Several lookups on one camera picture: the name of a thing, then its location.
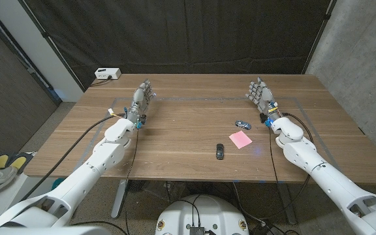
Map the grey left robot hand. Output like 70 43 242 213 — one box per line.
122 78 158 130

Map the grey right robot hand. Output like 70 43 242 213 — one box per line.
245 76 283 128

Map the pink sticky note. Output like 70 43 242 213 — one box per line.
228 131 253 150

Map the blue silver toy car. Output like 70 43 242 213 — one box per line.
234 119 252 131

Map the black toy car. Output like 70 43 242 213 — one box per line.
215 143 225 161

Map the white power box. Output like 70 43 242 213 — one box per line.
94 67 122 80

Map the grey tape outline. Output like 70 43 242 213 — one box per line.
73 96 342 174

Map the black backdrop curtain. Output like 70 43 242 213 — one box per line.
18 0 337 91

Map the black floor fan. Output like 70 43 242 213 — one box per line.
125 179 149 193

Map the grey table leg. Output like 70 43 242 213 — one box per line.
111 179 129 219
277 182 298 225

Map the teal tray with banana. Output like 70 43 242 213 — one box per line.
50 178 67 192

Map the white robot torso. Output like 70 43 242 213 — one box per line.
155 194 250 235

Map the white cabinet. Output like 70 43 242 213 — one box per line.
0 155 55 218

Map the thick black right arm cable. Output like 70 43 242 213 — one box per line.
259 112 315 221

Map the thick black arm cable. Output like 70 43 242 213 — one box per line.
259 112 315 221
20 112 127 202

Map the black power box cable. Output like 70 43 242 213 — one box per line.
89 75 113 87

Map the thin black right hand cable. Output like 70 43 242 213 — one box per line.
268 126 280 196

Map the thin black hand cable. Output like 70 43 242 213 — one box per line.
268 126 280 196
122 127 140 235

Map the thin black left hand cable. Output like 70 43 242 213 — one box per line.
122 127 140 235

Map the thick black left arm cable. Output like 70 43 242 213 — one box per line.
20 112 127 202

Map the black torso cable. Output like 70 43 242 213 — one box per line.
174 195 205 229

